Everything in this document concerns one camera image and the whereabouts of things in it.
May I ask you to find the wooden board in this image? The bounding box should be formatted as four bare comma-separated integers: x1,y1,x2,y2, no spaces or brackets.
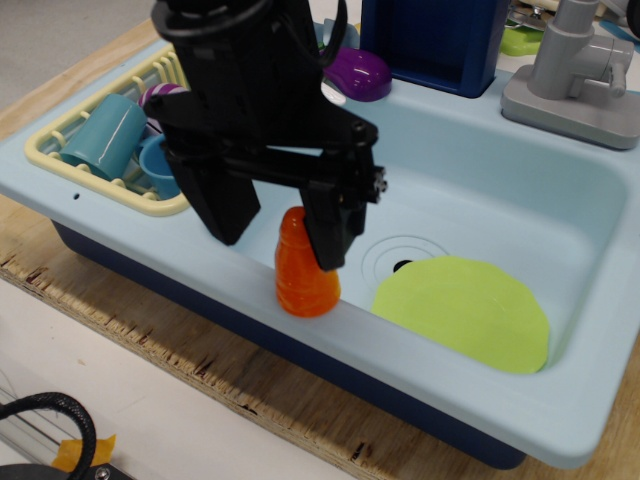
0,9,640,480

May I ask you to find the orange tape piece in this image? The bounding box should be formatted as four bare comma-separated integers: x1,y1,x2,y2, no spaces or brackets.
50,433,117,472

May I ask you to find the light blue toy sink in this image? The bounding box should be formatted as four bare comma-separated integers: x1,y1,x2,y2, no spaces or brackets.
1,42,639,468

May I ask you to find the purple toy eggplant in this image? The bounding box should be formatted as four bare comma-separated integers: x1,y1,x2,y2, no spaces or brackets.
324,47,392,102

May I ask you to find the dark blue box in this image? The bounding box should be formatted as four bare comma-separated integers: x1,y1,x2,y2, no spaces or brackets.
360,0,510,98

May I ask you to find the blue plastic cup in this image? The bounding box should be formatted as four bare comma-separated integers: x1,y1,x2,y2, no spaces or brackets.
139,134,181,200

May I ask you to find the toy knife yellow handle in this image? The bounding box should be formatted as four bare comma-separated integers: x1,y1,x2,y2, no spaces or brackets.
321,81,346,106

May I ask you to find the grey toy faucet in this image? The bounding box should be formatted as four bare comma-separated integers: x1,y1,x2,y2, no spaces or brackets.
501,1,639,150

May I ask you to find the teal plastic cup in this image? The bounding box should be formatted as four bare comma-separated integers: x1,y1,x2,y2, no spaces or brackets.
60,94,147,181

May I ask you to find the orange toy carrot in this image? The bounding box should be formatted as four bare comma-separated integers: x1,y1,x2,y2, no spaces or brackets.
275,206,341,318

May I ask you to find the cream dish rack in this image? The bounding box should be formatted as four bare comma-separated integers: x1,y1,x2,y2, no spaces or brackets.
24,45,189,216

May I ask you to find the green bowl in background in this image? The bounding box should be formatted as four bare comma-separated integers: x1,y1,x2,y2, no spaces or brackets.
500,27,543,57

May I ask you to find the purple white striped ball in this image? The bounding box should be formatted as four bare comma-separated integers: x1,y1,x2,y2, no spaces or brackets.
137,83,188,107

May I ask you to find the lime green plate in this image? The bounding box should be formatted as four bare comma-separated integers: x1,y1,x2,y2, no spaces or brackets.
371,256,550,374

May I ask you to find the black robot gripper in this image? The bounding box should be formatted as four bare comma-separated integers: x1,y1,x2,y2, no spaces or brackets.
144,1,386,272

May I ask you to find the black braided cable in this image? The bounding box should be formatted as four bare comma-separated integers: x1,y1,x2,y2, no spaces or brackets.
0,391,98,480

